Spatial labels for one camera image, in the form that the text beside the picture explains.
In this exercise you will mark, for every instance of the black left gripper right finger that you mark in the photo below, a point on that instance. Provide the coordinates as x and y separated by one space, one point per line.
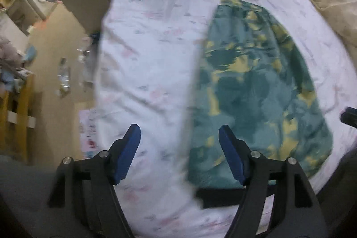
295 212

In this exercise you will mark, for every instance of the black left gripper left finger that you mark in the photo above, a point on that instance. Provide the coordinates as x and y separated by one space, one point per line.
82 201

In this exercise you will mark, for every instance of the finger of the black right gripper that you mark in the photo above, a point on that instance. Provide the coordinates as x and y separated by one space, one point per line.
349 117

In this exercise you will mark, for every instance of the green yellow patterned shorts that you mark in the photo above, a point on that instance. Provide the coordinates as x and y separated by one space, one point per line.
253 78

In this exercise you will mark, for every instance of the yellow wooden rack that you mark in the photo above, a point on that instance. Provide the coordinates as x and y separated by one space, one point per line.
16 121

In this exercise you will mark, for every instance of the white floral bed sheet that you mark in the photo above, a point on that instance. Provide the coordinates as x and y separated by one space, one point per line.
149 54

